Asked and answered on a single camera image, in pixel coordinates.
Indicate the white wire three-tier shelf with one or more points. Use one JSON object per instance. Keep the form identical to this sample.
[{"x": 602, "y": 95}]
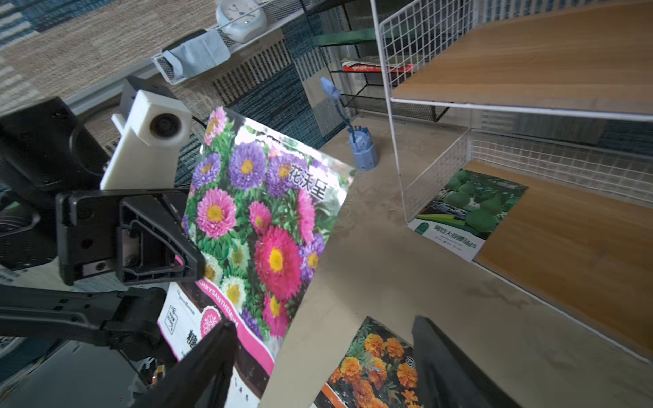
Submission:
[{"x": 581, "y": 238}]

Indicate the white round clock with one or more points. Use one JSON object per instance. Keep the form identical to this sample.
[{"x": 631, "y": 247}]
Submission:
[{"x": 241, "y": 20}]

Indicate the green gourd seed bag bottom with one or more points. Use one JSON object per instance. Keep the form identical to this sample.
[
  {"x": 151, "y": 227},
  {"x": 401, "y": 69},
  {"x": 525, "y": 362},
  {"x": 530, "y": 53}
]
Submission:
[{"x": 466, "y": 211}]

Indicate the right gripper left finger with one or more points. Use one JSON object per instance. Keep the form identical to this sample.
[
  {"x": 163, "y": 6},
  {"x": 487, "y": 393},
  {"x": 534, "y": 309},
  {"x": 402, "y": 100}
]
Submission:
[{"x": 202, "y": 377}]

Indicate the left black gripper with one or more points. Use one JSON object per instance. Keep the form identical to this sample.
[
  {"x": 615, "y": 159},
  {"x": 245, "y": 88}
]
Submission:
[{"x": 139, "y": 239}]

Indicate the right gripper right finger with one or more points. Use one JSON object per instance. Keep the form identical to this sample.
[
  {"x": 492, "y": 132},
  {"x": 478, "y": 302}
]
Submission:
[{"x": 446, "y": 376}]

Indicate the orange marigold seed bag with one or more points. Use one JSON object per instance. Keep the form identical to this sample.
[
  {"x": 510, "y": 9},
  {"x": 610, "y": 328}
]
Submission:
[{"x": 378, "y": 370}]

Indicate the pink flower seed bag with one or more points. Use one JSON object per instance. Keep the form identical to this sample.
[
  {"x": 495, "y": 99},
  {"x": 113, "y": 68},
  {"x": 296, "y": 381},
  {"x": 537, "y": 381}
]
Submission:
[{"x": 261, "y": 208}]

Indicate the light blue cloth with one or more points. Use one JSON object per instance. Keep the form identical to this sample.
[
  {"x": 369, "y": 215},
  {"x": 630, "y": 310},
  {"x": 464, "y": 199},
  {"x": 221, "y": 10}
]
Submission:
[{"x": 196, "y": 53}]

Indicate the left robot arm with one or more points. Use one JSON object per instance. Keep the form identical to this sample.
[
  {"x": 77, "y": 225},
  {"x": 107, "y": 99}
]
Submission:
[{"x": 45, "y": 151}]

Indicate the green and red book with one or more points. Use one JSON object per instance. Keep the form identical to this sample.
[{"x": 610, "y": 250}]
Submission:
[{"x": 357, "y": 65}]

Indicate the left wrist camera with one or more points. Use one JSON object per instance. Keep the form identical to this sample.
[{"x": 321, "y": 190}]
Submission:
[{"x": 153, "y": 125}]

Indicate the green plastic case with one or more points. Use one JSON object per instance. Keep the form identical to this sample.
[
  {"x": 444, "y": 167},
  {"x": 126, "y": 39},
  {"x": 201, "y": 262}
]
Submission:
[{"x": 345, "y": 38}]

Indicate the black mesh document tray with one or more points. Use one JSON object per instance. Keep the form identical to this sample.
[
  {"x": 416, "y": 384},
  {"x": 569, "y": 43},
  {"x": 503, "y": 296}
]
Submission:
[{"x": 361, "y": 92}]

